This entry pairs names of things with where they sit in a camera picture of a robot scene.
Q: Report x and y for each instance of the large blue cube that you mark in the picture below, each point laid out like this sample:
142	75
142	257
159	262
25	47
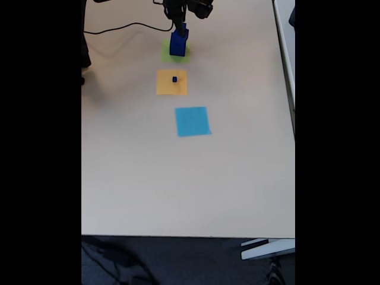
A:
175	38

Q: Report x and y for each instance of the largest blue cube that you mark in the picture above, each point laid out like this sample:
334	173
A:
177	50

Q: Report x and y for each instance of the green paper square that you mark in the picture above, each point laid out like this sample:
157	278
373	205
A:
164	56

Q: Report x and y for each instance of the orange paper square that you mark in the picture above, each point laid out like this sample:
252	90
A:
164	87

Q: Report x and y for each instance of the light blue paper square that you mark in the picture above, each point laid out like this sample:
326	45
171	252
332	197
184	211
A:
193	121

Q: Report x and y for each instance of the white side desk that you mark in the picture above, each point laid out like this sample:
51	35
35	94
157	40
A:
286	44

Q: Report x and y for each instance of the dark blue object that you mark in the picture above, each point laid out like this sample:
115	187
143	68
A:
292	16

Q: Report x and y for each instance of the white table foot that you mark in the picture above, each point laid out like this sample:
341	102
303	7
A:
267	249

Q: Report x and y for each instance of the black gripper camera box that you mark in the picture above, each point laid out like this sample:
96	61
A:
202	8

